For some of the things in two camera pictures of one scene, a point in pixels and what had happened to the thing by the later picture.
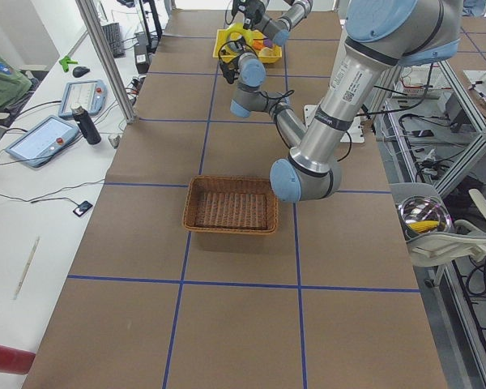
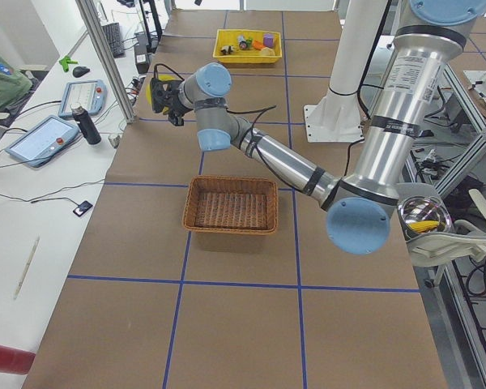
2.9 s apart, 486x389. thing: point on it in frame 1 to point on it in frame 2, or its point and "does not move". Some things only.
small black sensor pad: [82, 208] does not move
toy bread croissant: [266, 51] does not move
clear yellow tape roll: [246, 36] to [149, 91]
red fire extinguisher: [6, 359] does not move
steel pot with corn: [419, 215] does not move
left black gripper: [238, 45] to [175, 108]
